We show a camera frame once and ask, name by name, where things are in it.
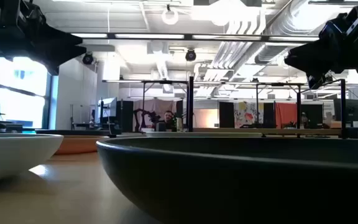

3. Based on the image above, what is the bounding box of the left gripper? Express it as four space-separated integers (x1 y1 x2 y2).
9 26 87 76

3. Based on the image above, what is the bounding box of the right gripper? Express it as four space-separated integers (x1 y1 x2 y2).
285 29 358 90

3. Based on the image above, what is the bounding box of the orange plate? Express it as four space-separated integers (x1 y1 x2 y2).
53 134 110 156

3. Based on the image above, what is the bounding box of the white bowl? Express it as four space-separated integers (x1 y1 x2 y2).
0 133 64 184

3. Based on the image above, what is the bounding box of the pale green plate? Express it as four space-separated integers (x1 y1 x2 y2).
144 131 263 139

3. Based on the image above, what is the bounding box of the large dark foreground bowl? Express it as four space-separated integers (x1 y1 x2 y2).
95 136 358 224

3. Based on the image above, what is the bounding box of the black ceiling spot lamp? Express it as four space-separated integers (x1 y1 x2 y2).
82 52 94 66
185 49 198 63

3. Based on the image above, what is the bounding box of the orange cloth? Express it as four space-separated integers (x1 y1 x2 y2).
275 102 298 129

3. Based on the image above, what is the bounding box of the bright computer monitor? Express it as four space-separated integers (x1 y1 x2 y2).
97 96 118 119

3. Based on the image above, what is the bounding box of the large bright window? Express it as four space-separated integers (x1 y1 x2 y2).
0 55 53 130

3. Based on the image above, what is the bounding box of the floral cloth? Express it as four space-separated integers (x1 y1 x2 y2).
234 101 264 129

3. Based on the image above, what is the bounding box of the black partition panel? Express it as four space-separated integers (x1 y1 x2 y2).
116 100 134 132
218 101 235 129

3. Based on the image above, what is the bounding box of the pink curtain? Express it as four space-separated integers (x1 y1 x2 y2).
134 98 177 129

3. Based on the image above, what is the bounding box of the person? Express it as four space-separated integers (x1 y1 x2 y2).
162 110 176 131

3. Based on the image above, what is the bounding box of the silver ventilation duct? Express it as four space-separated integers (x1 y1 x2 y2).
253 0 326 65

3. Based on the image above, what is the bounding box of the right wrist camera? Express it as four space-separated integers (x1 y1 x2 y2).
319 6 358 43

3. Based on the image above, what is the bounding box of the black frame wooden shelf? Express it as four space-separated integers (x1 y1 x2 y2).
187 75 347 140

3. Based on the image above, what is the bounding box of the white ring lamp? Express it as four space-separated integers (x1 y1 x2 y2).
161 6 180 26

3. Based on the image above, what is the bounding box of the background black metal frame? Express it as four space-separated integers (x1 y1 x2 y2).
103 79 190 132

